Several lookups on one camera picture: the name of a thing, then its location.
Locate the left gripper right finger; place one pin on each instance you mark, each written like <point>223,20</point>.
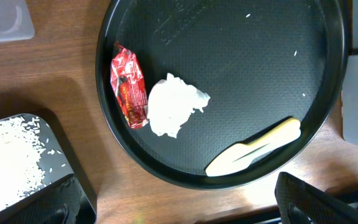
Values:
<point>300,202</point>

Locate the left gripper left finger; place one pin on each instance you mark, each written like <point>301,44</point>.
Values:
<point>59,204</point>

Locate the yellow plastic knife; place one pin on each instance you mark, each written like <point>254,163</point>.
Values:
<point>240,156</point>

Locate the red snack wrapper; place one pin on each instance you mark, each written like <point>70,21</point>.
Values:
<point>127,82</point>

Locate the white tissue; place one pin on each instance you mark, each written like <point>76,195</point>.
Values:
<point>171,103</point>

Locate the black rectangular tray bin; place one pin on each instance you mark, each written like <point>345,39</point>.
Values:
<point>88,211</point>

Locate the spilled rice grains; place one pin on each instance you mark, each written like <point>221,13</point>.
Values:
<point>30,158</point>

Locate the round black serving tray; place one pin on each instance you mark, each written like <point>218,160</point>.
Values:
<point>260,62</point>

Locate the clear plastic bin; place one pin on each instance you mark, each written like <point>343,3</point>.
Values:
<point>15,21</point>

